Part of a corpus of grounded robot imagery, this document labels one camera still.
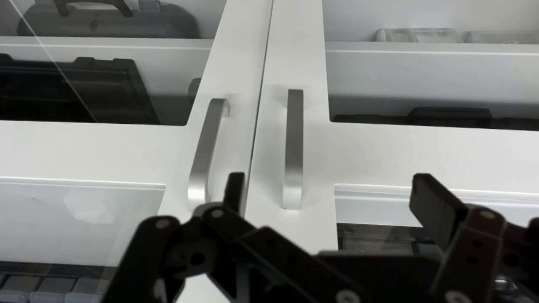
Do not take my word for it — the white cabinet door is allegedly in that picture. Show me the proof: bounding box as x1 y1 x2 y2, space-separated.
246 0 539 252
0 0 273 303

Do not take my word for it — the black case on shelf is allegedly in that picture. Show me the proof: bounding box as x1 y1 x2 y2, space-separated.
16 0 200 39

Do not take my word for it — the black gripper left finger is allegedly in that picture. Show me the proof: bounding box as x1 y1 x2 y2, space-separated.
102 172 360 303

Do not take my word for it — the silver door handle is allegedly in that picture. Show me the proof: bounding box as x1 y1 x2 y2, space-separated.
187 98 227 208
283 90 303 209

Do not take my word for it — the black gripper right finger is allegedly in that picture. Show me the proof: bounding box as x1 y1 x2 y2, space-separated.
409 174 539 303

